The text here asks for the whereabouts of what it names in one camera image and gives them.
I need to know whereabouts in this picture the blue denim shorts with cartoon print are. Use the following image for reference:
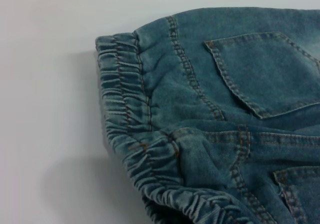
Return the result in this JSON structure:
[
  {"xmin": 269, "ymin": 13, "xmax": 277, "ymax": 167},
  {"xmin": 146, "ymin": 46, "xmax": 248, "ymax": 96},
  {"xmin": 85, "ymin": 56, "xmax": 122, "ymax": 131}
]
[{"xmin": 94, "ymin": 7, "xmax": 320, "ymax": 224}]

